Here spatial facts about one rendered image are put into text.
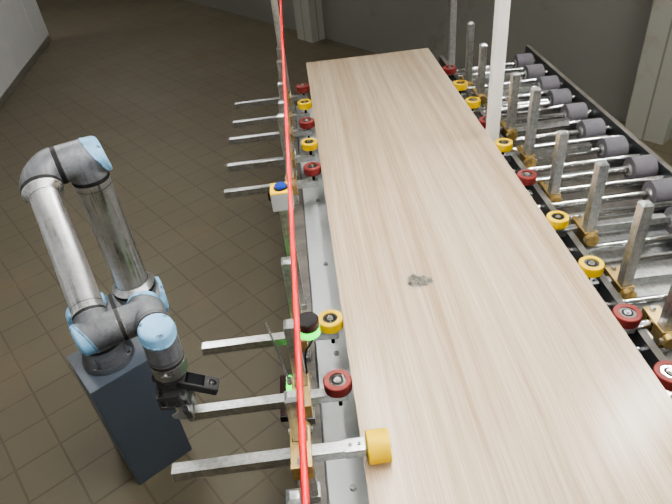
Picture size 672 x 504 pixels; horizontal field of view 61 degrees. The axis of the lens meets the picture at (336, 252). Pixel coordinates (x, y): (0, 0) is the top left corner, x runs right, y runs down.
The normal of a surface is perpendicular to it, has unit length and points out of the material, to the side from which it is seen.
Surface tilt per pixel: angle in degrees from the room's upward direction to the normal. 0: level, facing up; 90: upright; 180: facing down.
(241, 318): 0
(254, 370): 0
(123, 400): 90
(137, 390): 90
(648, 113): 90
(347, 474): 0
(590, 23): 90
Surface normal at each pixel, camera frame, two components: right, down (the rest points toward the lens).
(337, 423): -0.09, -0.80
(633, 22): -0.76, 0.45
